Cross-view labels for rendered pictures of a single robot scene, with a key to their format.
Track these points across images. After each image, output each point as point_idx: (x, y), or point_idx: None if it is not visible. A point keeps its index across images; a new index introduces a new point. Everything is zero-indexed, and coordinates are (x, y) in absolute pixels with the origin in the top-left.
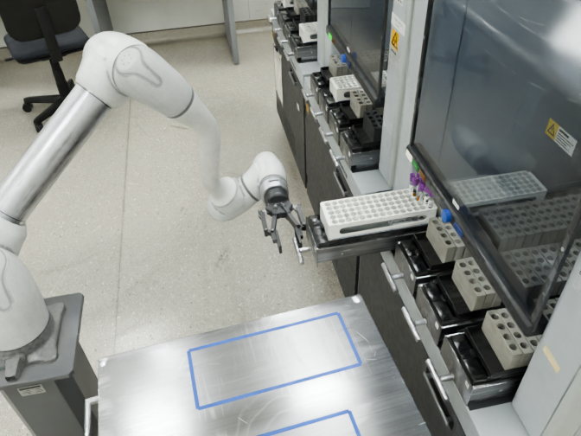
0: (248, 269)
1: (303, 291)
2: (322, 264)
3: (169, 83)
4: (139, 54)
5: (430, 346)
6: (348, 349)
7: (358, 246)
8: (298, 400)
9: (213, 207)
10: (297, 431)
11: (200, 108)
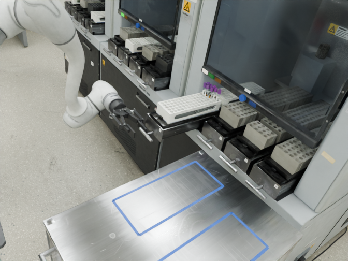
0: (73, 168)
1: (114, 175)
2: (120, 158)
3: (64, 16)
4: None
5: (239, 175)
6: (212, 179)
7: (184, 126)
8: (200, 214)
9: (70, 118)
10: (209, 231)
11: (78, 40)
